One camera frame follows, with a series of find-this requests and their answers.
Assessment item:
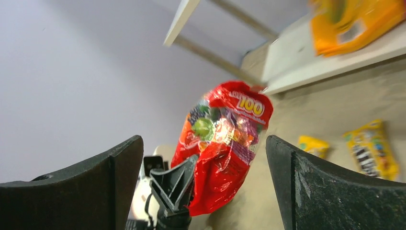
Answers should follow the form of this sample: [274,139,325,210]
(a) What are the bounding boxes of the yellow m&m bag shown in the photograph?
[298,136,330,159]
[343,119,401,182]

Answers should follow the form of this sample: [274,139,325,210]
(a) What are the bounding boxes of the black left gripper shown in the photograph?
[125,155,199,230]

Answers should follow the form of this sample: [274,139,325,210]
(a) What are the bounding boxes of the white two-tier shelf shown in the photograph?
[164,0,406,94]

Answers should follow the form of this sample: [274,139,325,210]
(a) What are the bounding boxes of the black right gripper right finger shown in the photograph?
[266,135,406,230]

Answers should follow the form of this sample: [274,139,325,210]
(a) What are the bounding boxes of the orange mango candy bag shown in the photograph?
[309,0,406,57]

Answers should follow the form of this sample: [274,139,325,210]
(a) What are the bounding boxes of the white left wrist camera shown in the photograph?
[128,177,159,224]

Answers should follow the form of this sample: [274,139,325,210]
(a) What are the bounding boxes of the red mixed fruit candy bag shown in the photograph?
[170,81,273,216]

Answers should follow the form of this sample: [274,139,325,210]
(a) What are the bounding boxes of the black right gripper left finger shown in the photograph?
[0,135,144,230]

